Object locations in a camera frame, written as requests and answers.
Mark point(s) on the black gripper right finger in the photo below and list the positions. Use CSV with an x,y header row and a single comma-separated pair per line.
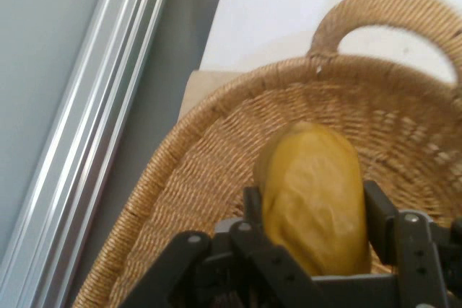
x,y
422,250

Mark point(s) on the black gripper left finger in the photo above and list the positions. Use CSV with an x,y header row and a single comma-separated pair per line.
x,y
274,261

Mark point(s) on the yellow bell pepper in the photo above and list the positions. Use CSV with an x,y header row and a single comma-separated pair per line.
x,y
314,196

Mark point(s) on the woven wicker basket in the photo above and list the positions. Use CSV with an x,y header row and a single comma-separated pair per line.
x,y
216,178

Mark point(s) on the aluminium rail along wall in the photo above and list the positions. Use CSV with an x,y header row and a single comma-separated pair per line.
x,y
90,106

